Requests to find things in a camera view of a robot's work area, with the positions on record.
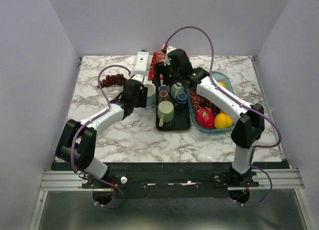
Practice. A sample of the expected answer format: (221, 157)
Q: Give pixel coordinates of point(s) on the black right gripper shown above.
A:
(159, 69)

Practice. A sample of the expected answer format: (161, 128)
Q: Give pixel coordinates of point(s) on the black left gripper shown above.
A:
(142, 101)

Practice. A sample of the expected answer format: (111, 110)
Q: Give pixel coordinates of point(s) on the light blue hexagonal mug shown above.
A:
(150, 94)

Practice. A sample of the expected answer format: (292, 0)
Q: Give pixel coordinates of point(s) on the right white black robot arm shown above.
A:
(248, 119)

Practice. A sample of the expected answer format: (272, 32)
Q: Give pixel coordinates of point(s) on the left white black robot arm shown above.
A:
(78, 140)

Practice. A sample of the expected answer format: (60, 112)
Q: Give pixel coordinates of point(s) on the brown striped mug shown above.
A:
(163, 96)

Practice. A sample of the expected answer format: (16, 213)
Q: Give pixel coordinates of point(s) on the grey blue dotted mug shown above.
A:
(164, 88)

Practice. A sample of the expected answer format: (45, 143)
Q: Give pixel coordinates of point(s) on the light green large mug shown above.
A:
(165, 112)

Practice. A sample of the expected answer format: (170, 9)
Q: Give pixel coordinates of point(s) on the mint green mug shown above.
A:
(176, 89)

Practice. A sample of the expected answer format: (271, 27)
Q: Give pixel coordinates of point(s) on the dark blue mug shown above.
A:
(180, 101)

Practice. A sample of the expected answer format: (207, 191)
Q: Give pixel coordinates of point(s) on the white rectangular box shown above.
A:
(141, 63)

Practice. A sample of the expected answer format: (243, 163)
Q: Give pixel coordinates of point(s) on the dark red grape bunch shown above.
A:
(112, 80)

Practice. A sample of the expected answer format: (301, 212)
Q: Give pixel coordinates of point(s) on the black tray gold rim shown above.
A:
(181, 119)

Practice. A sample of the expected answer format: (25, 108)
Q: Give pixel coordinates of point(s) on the red grape bunch in container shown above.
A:
(198, 101)

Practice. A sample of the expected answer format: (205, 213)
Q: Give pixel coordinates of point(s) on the red dragon fruit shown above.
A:
(204, 118)

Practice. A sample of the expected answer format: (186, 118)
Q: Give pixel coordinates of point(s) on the teal transparent fruit container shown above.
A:
(219, 77)

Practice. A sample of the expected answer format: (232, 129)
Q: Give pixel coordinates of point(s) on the yellow mango fruit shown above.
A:
(222, 121)

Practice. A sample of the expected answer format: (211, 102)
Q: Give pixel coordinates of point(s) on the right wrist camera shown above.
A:
(165, 50)

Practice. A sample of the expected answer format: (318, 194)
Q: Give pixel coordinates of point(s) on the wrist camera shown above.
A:
(138, 77)
(165, 50)

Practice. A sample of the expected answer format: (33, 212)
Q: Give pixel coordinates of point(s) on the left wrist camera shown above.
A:
(138, 77)

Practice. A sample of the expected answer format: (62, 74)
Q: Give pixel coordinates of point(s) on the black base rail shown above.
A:
(174, 180)

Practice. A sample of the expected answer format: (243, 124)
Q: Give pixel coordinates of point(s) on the aluminium frame rail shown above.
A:
(68, 181)

